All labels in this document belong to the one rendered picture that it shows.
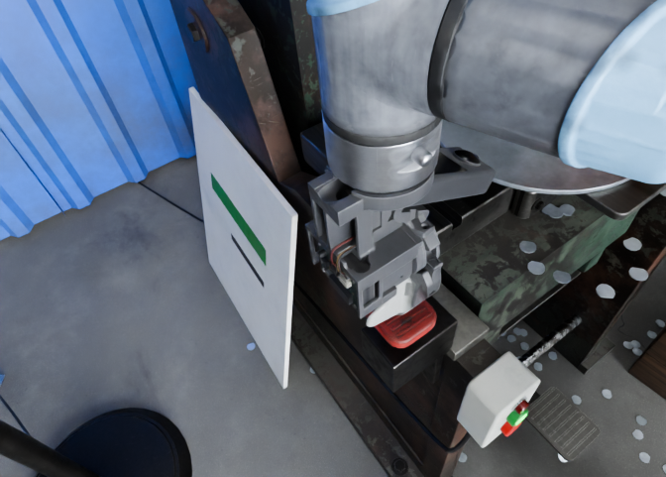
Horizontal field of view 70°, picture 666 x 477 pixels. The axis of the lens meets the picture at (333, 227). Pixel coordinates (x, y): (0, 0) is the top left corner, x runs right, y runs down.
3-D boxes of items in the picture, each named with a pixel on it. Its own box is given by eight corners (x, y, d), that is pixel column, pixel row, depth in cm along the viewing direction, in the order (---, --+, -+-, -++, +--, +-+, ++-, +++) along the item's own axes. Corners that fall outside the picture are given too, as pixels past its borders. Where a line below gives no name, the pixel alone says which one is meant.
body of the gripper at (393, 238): (311, 265, 43) (291, 164, 34) (387, 219, 45) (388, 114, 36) (363, 326, 38) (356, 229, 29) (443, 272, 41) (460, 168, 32)
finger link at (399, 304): (357, 334, 48) (352, 283, 41) (402, 303, 50) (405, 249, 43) (376, 358, 46) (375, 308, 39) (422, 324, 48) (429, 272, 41)
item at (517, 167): (527, 41, 78) (528, 36, 77) (707, 125, 61) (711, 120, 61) (387, 111, 69) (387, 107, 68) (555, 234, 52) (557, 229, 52)
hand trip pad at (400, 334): (437, 349, 55) (443, 315, 49) (396, 380, 53) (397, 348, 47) (397, 306, 59) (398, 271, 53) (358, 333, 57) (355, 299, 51)
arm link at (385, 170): (390, 61, 33) (478, 116, 28) (389, 116, 37) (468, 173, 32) (298, 104, 31) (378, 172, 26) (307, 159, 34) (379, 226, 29)
